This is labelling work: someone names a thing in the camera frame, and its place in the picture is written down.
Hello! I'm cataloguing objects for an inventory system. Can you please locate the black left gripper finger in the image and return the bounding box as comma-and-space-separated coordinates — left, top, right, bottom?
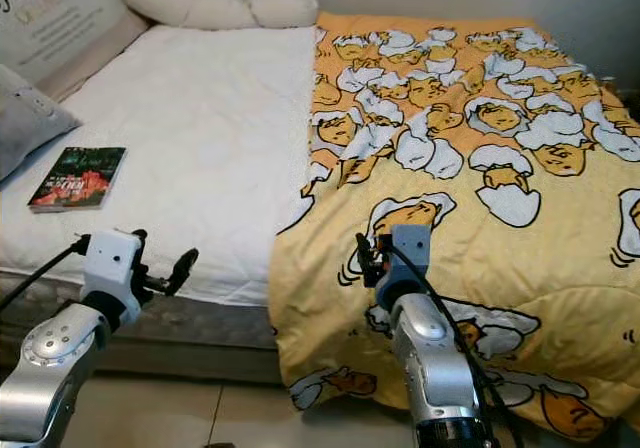
160, 247, 200, 297

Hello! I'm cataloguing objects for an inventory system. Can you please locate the green and red book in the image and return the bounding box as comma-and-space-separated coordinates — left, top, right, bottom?
28, 146, 127, 213

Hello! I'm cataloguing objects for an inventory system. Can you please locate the yellow egg-print blanket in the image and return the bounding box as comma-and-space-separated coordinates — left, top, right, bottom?
265, 11, 640, 444

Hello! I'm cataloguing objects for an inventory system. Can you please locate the grey square pillow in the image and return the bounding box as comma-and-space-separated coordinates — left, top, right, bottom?
0, 63, 81, 181

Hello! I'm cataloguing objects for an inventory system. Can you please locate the white quilted mattress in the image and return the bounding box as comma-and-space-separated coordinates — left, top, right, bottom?
0, 25, 321, 307

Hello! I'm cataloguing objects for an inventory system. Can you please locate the beige cushion with lettering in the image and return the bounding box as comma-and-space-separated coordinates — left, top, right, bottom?
0, 0, 151, 89

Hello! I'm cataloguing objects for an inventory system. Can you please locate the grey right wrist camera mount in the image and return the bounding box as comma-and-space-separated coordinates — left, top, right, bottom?
372, 224, 433, 309

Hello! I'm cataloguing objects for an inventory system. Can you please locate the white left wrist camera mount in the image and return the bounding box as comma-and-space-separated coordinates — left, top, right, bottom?
82, 229, 147, 319

